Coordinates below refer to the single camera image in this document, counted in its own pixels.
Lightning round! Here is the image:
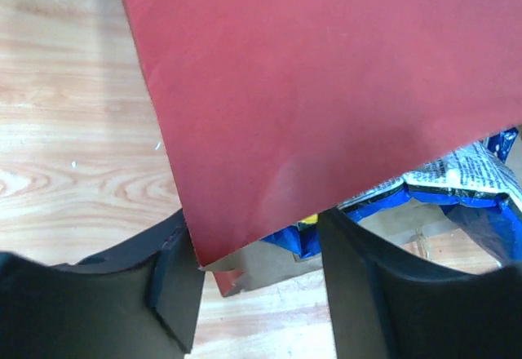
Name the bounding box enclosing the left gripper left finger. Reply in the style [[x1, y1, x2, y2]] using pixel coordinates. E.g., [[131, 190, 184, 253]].
[[1, 212, 204, 358]]

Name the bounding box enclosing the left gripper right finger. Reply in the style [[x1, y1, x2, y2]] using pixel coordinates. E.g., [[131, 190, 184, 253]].
[[317, 209, 521, 358]]

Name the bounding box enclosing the blue Doritos chip bag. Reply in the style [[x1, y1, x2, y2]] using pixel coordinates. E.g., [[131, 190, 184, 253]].
[[260, 126, 522, 266]]

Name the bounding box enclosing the red paper bag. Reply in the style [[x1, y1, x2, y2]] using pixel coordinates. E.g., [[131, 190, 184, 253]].
[[122, 0, 521, 294]]

